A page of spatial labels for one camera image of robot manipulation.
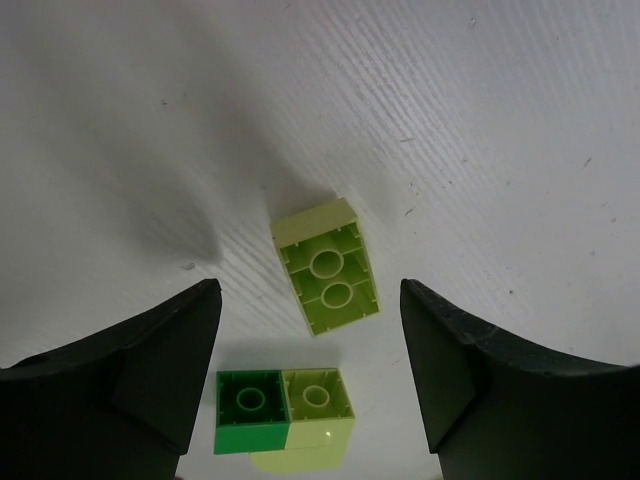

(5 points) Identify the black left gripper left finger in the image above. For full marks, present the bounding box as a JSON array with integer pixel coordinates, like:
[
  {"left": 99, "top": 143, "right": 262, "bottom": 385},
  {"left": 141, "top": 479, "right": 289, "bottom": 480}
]
[{"left": 1, "top": 279, "right": 222, "bottom": 479}]

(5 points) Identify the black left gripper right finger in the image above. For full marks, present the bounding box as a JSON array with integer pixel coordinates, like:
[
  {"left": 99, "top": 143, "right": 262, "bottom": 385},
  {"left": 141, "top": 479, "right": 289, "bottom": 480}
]
[{"left": 400, "top": 279, "right": 639, "bottom": 479}]

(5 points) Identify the green and pale lego pair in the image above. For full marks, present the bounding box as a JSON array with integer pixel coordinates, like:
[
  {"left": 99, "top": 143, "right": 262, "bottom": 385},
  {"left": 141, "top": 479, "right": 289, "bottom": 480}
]
[{"left": 213, "top": 368, "right": 356, "bottom": 474}]

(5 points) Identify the lime green lego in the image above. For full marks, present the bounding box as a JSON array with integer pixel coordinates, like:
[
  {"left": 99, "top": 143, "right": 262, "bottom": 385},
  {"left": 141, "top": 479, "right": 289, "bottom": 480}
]
[{"left": 270, "top": 198, "right": 380, "bottom": 337}]

